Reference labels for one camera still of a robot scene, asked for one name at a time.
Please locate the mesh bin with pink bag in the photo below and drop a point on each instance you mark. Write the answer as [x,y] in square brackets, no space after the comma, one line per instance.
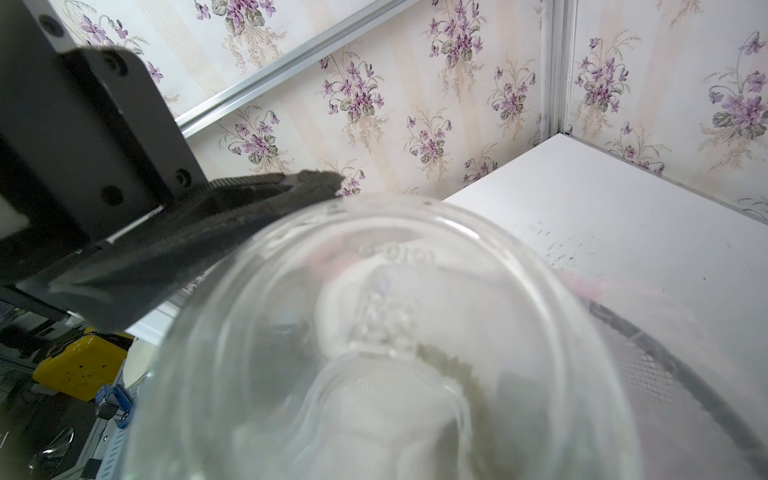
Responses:
[700,414]

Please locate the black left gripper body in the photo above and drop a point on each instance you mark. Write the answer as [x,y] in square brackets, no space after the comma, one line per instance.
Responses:
[88,146]

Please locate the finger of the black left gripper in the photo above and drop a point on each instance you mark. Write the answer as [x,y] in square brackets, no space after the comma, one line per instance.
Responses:
[114,287]

